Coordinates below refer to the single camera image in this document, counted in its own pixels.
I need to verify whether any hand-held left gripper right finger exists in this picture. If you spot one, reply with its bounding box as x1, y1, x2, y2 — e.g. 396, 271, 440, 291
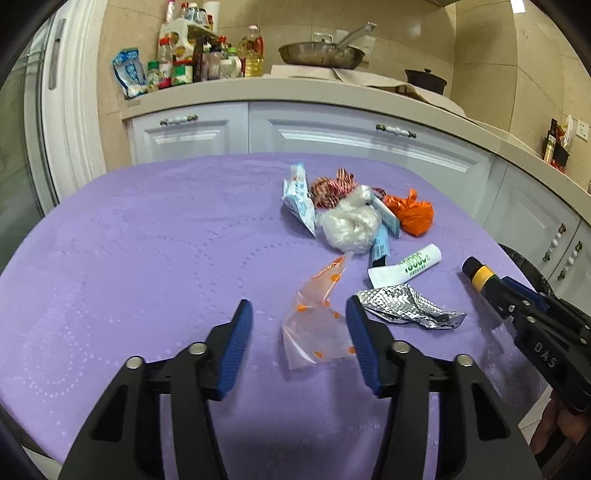
346, 295, 543, 480

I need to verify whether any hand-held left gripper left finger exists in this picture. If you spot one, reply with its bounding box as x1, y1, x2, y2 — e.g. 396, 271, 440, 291
58, 299, 254, 480

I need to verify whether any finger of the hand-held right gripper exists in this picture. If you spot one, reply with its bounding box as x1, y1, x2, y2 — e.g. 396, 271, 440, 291
482, 281, 523, 320
501, 275, 551, 306

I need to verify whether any black bin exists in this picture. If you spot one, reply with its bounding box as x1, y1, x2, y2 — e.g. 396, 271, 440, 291
498, 243, 557, 298

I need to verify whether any black yellow cylinder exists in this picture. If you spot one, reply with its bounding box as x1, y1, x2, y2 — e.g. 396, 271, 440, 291
462, 256, 498, 292

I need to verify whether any silver foil wrapper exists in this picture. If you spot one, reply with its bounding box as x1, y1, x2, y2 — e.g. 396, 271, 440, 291
355, 284, 468, 331

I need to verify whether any clear bag with orange dots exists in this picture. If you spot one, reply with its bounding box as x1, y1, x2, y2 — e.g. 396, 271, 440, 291
281, 251, 359, 370

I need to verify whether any white tube with green print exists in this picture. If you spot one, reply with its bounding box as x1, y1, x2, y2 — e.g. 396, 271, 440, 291
367, 243, 442, 288

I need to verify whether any blue white black wrapper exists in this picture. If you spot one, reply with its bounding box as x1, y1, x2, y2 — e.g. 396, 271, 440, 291
368, 227, 391, 269

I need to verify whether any clear plastic wrap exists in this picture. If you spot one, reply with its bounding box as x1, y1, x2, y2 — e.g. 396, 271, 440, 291
320, 185, 385, 254

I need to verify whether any orange plastic bag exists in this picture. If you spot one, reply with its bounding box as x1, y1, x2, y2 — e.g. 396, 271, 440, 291
383, 188, 435, 237

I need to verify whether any teal white sachet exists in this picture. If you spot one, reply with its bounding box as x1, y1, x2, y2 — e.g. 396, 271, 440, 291
372, 196, 402, 239

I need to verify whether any white blue snack packet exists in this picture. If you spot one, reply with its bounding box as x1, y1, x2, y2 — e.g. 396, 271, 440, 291
281, 163, 317, 238

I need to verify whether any red checked ribbon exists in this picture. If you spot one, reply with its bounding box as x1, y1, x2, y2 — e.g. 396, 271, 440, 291
310, 168, 389, 212

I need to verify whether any person's right hand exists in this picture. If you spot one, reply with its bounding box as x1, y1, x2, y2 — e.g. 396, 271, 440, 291
530, 398, 578, 459

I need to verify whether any white corner cabinet door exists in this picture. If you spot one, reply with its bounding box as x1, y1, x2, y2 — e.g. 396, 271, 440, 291
482, 159, 581, 278

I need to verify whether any purple embossed tablecloth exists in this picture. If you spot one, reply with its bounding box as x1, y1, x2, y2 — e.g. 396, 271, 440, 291
0, 152, 560, 480

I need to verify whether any dark glass bottle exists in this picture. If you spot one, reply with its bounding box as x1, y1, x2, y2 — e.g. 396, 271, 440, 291
542, 119, 558, 164

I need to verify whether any wide white cabinet door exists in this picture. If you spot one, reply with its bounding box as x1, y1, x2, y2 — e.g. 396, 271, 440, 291
249, 102, 496, 188

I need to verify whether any small white cabinet door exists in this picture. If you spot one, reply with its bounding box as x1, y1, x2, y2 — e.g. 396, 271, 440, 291
127, 104, 250, 166

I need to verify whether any black pot with lid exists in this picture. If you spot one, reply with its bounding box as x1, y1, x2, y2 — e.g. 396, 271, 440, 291
405, 68, 448, 96

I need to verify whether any beige stone countertop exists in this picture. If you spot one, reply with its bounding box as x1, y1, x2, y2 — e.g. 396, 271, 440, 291
121, 74, 591, 220

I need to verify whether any dark sauce bottle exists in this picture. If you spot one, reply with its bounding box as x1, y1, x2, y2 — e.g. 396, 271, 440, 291
193, 39, 206, 83

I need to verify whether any red cap jar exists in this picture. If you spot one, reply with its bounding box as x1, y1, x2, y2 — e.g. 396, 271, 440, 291
158, 38, 174, 89

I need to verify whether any yellow cooking oil bottle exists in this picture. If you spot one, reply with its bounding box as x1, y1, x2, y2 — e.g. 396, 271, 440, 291
239, 25, 265, 78

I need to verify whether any blue white plastic pouch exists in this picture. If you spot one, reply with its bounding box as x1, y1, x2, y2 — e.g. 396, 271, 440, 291
112, 47, 149, 100

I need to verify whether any steel frying pan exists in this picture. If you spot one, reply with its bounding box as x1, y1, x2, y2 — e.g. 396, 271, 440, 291
278, 21, 378, 70

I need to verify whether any white spice rack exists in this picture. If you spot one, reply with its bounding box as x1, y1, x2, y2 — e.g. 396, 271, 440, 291
158, 19, 219, 62

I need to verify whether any paper towel roll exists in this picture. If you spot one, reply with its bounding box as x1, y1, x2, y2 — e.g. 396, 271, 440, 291
203, 0, 225, 33

